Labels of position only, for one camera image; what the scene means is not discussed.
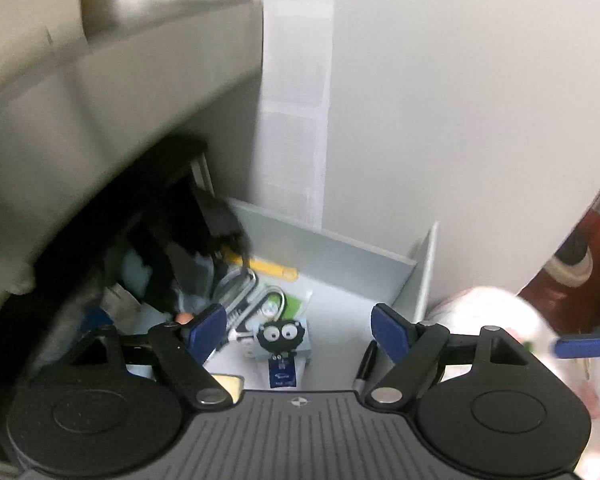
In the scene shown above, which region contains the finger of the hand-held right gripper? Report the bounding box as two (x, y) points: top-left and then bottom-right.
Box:
(555, 319), (600, 359)

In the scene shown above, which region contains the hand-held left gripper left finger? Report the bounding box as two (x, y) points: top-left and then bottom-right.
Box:
(70, 304), (231, 408)

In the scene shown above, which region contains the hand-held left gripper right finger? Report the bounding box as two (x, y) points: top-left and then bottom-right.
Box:
(369, 304), (541, 406)

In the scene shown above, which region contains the black drawer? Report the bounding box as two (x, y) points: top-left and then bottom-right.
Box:
(0, 132), (438, 411)

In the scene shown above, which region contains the black pen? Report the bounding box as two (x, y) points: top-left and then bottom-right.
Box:
(352, 340), (381, 393)

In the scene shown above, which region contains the beige card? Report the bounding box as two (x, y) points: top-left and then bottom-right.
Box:
(210, 374), (244, 403)

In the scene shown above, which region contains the large silver carabiner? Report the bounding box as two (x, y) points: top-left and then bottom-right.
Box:
(212, 267), (258, 321)

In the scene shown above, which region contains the small silver carabiner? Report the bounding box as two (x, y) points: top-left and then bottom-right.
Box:
(240, 285), (287, 326)

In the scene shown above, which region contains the dark blue tag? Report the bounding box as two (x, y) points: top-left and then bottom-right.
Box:
(269, 354), (299, 391)

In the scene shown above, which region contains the green packet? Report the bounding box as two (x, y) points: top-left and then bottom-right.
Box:
(280, 290), (313, 321)

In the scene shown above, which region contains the yellow flat item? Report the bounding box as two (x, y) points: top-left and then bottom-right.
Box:
(227, 252), (299, 281)

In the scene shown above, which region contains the light blue cloth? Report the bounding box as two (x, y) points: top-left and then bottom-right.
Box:
(120, 250), (153, 306)

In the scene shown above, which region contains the red brown striped object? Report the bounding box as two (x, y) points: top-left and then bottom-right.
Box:
(517, 160), (600, 303)

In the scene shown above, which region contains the black steel-edged counter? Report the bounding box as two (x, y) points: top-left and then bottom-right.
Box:
(0, 0), (266, 311)

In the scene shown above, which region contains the black fuzzy keychain with eyes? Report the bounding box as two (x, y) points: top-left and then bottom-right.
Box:
(256, 317), (308, 356)

